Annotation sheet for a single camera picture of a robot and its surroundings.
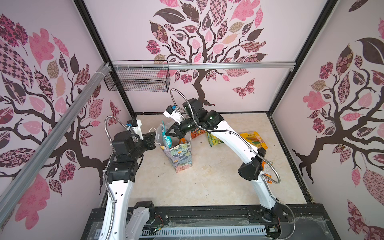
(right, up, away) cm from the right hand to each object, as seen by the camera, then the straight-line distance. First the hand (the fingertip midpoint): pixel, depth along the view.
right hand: (166, 132), depth 69 cm
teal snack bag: (0, -4, -1) cm, 4 cm away
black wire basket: (-23, +36, +26) cm, 50 cm away
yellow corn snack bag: (+54, -5, +29) cm, 61 cm away
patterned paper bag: (+6, -12, +7) cm, 15 cm away
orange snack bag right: (+56, -23, +17) cm, 63 cm away
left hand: (-5, -2, 0) cm, 5 cm away
